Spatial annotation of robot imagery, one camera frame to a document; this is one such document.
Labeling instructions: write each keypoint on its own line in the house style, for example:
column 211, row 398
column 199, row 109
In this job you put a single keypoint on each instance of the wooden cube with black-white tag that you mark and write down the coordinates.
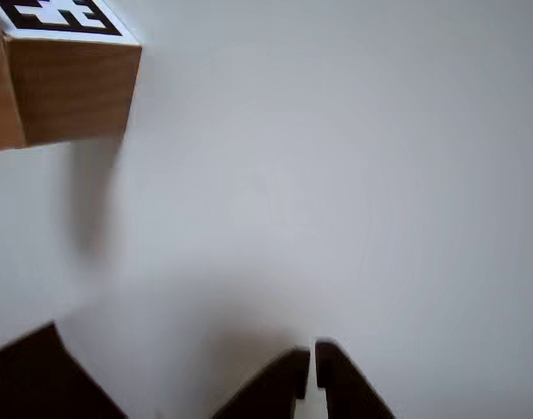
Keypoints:
column 74, row 87

